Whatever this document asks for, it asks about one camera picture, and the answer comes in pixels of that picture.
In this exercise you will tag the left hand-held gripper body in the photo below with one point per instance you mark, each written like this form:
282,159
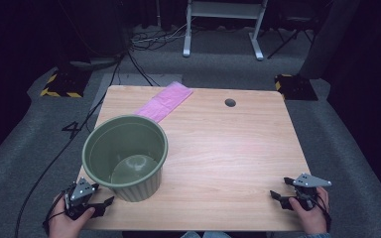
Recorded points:
81,191

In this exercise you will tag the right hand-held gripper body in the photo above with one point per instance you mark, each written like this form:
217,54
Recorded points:
309,181

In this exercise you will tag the green plastic trash bin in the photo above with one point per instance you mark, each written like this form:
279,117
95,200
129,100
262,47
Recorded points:
125,145

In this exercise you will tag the pink plastic trash bag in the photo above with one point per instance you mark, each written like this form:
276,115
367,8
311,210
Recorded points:
165,100

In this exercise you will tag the person's right hand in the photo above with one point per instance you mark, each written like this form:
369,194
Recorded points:
314,219

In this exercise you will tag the person's left hand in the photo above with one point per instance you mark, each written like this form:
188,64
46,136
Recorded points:
63,224

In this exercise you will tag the person's legs in jeans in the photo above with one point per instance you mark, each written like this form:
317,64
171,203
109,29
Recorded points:
208,235

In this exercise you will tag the black yellow striped base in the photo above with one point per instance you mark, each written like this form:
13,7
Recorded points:
296,87
64,84

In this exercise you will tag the black folding chair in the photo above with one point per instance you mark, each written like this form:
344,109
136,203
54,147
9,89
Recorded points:
291,36

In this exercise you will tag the white metal-framed desk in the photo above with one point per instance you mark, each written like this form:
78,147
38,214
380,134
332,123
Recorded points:
225,10

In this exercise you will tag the grey fabric-covered post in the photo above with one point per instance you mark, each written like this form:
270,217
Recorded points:
330,39

